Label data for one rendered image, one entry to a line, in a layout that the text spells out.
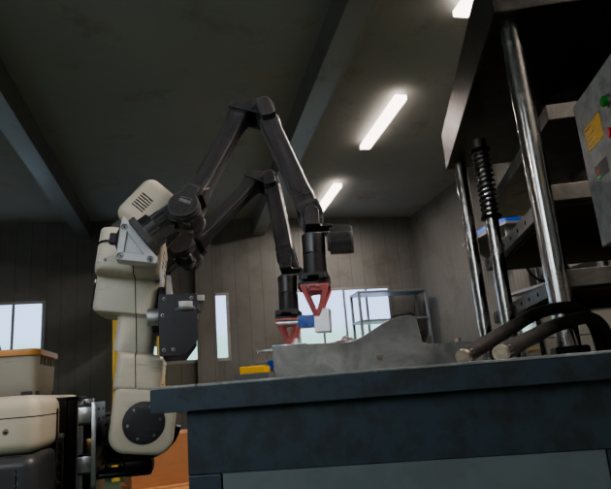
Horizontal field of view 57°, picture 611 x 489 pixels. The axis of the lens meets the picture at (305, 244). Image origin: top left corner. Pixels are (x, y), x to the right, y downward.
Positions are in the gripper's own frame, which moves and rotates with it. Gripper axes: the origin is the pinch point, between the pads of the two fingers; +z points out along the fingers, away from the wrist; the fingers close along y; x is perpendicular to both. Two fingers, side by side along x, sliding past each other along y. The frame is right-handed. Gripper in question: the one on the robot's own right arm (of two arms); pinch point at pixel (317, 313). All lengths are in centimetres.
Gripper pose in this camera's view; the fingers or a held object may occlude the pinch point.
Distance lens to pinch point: 136.1
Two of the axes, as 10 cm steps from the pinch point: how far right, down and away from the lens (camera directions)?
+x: -9.9, 0.9, 1.2
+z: 0.6, 9.7, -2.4
